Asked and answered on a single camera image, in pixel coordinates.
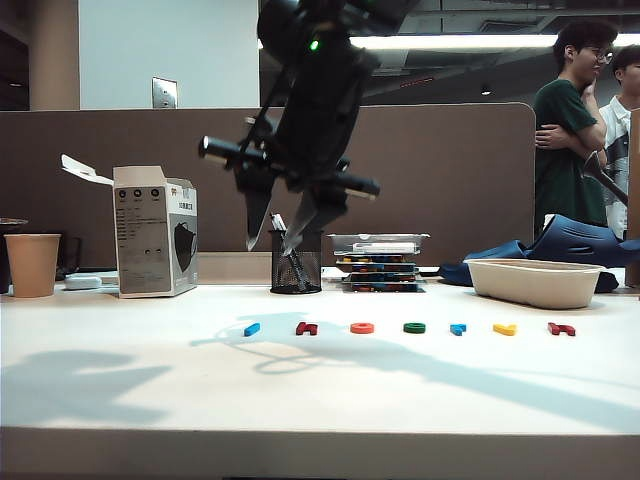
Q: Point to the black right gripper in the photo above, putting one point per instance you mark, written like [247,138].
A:
[310,150]

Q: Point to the blue letter l magnet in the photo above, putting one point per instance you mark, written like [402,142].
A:
[252,329]

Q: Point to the orange letter o magnet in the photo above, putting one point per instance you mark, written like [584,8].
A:
[361,328]

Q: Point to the green round letter magnet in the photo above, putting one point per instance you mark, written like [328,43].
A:
[414,328]

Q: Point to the yellow letter v magnet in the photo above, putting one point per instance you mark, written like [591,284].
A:
[504,329]

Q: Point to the letter magnet card pack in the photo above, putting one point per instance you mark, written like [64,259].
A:
[380,268]
[382,287]
[375,259]
[380,277]

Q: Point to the red letter h magnet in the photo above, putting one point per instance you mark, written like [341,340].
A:
[561,329]
[306,329]

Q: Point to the blue letter r magnet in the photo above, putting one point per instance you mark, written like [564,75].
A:
[457,328]

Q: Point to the pen with white cap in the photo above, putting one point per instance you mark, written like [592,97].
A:
[278,221]

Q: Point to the black mesh pen holder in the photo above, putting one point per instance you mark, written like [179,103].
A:
[296,270]

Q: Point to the clear plastic tray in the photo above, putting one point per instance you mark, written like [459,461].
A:
[340,242]

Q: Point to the white marker pen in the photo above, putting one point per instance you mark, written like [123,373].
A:
[385,247]

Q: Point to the grey face mask box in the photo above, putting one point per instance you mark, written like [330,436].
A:
[150,240]

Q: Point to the small white case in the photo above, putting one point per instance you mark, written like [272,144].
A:
[82,282]

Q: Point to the ceiling light strip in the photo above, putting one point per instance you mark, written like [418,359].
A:
[450,41]

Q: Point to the brown desk partition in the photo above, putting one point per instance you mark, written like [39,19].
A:
[40,165]

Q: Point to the brown paper cup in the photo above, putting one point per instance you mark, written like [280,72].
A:
[32,265]

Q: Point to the beige pulp tray bowl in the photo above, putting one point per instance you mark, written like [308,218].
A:
[535,287]

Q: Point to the person in green shirt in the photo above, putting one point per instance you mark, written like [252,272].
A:
[565,150]

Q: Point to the blue bag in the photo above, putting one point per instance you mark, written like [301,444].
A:
[575,245]

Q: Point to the grey metal lever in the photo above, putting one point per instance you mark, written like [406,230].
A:
[602,175]

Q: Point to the person in white shirt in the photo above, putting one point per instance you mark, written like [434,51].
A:
[620,125]

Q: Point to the brown wooden box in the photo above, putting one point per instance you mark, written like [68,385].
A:
[634,200]

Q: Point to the metal wall plate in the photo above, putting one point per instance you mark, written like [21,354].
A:
[164,93]

